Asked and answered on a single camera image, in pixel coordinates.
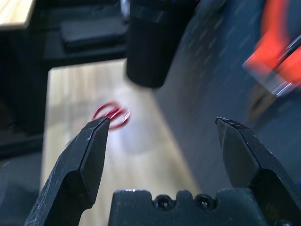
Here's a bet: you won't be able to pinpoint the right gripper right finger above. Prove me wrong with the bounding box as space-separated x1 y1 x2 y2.
215 116 301 226

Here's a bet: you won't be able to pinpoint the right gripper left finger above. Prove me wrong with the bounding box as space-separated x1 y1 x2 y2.
23 117 111 226

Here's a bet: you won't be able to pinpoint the red handled scissors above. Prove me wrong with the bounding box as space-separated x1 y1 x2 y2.
92 100 131 130

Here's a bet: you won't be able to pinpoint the orange black pliers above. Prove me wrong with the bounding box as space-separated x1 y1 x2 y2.
242 0 301 98

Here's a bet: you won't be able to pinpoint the grey perforated pegboard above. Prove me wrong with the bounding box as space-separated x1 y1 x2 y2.
152 0 301 189

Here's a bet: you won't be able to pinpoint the grey ribbed equipment case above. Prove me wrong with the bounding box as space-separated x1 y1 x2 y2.
42 4 129 65

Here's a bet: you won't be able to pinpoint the black flat hard case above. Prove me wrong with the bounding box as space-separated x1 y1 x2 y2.
59 17 129 51

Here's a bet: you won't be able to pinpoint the black plastic tool cup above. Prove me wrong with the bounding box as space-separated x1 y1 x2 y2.
125 0 197 89

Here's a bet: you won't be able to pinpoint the light wooden board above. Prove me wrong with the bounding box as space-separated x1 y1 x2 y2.
0 0 37 30

